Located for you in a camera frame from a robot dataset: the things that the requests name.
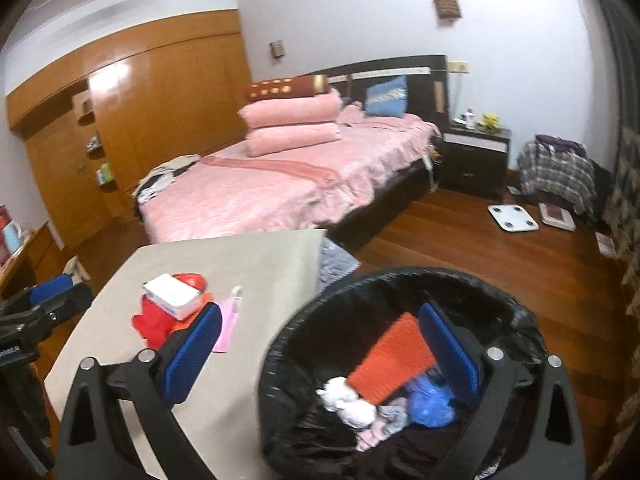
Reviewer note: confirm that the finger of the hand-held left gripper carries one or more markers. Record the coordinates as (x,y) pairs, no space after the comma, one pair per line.
(50,290)
(72,305)

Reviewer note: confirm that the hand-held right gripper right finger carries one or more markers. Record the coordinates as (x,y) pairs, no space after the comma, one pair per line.
(447,355)

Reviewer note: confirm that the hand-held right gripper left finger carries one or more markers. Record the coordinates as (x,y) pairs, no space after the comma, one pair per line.
(192,355)

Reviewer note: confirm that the small pink gift bag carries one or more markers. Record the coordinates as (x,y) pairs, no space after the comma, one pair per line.
(227,322)

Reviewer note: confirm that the red glove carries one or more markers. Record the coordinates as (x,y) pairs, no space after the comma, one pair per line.
(152,325)

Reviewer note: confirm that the blue plastic bag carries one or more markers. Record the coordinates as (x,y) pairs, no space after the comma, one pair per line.
(430,402)

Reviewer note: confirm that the orange foam net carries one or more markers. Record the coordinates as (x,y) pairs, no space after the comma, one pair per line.
(390,360)

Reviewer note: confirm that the small white box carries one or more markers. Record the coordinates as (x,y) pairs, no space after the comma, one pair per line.
(170,297)

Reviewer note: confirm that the red plastic bag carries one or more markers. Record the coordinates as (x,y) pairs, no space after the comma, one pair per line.
(192,280)

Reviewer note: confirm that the pink sock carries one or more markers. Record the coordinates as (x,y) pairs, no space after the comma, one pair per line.
(372,437)

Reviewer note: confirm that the white sock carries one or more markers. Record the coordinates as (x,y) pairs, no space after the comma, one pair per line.
(345,400)

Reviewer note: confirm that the black-lined trash bin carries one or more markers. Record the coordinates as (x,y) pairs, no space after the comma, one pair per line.
(320,320)

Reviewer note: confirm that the small wooden stool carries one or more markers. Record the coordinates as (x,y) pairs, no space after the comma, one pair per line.
(77,269)

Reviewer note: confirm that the wooden desk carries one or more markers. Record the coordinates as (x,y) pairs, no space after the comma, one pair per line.
(32,255)

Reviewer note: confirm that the light blue kettle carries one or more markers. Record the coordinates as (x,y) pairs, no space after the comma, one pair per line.
(12,239)

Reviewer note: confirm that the grey covered table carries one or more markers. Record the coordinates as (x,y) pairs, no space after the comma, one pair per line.
(260,270)

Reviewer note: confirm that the green bottle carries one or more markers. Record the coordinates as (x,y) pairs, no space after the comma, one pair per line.
(106,172)

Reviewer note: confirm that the grey quilted mat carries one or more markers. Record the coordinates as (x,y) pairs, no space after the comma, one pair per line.
(337,265)

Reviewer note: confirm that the pile of clothes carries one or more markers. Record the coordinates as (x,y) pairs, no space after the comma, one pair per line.
(157,180)

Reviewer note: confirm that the white bathroom scale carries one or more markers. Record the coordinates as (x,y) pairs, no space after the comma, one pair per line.
(513,217)

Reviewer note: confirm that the dark wooden bed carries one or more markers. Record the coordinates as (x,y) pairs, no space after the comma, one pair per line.
(385,200)

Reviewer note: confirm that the red and white scale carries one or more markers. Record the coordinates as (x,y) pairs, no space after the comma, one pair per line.
(557,216)

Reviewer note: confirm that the pink bedspread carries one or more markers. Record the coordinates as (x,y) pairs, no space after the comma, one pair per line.
(260,190)

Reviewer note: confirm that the dark nightstand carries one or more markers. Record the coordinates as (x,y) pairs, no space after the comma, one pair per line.
(472,167)

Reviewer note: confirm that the white floor box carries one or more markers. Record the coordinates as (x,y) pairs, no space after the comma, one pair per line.
(605,244)

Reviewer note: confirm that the white power strip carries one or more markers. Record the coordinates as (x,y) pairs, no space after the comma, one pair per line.
(429,162)

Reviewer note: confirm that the plaid cloth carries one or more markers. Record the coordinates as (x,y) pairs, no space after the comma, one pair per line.
(555,175)

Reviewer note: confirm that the wooden wardrobe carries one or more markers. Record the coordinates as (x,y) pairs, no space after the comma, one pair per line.
(160,105)

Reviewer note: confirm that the patterned curtain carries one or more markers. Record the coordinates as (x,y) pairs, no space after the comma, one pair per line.
(627,210)

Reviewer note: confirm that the white lotion bottle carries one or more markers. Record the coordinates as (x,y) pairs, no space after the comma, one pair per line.
(470,120)

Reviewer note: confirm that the folded pink quilt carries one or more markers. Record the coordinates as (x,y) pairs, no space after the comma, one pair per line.
(295,140)

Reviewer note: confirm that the yellow plush toy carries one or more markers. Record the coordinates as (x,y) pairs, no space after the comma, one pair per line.
(490,120)

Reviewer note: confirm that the dark garment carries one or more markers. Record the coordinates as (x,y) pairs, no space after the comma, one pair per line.
(560,143)

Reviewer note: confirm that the crumpled pink blanket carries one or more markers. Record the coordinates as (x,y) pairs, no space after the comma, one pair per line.
(360,116)

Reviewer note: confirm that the stacked pink pillows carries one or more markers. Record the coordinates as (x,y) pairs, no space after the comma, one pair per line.
(290,109)

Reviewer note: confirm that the blue pillow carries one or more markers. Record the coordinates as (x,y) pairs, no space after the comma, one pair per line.
(386,96)

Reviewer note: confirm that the brown dotted rolled blanket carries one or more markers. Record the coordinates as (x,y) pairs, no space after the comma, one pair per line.
(285,87)

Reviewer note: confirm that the wall outlet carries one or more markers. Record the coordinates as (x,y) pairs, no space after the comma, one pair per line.
(458,66)

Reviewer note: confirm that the small wall lamp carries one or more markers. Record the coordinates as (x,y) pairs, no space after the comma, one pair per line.
(277,49)

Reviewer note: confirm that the large wall lamp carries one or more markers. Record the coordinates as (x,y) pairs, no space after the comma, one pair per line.
(447,6)

